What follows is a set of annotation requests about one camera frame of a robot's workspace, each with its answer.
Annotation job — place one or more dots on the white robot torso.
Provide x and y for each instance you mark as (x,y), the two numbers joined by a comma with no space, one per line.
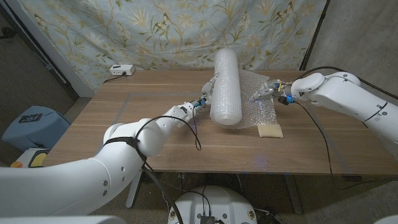
(214,205)

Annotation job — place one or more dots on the white table leg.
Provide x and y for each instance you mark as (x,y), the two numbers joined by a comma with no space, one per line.
(134,193)

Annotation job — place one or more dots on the grey table leg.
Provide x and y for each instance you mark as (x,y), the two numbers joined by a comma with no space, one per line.
(293,196)

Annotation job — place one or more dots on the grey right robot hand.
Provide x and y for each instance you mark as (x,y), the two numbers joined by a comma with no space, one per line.
(273,87)

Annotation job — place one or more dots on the blue plastic bin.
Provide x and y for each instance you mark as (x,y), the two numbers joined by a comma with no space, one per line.
(34,127)

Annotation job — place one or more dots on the black backdrop stand pole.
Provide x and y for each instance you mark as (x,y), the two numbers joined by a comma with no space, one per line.
(314,34)

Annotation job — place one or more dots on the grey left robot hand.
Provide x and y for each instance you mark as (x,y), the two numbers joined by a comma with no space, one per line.
(206,93)

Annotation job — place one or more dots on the bubble wrap roll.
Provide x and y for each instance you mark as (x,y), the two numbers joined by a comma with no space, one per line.
(227,90)

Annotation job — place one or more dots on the pale yellow sponge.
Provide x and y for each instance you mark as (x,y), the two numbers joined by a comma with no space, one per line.
(270,131)

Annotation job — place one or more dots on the white box with yellow pad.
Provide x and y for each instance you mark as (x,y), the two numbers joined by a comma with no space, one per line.
(35,158)

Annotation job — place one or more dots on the grey slanted frame post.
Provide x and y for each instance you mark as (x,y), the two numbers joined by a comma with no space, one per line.
(46,46)

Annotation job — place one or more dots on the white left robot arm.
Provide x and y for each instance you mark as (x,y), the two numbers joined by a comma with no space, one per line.
(77,183)

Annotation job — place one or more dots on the floral blue backdrop cloth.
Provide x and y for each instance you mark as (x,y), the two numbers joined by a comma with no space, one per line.
(93,25)

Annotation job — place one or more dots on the white power strip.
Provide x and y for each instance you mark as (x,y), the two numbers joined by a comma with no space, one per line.
(122,70)

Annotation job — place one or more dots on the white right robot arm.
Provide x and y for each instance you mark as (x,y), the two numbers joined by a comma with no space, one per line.
(348,96)

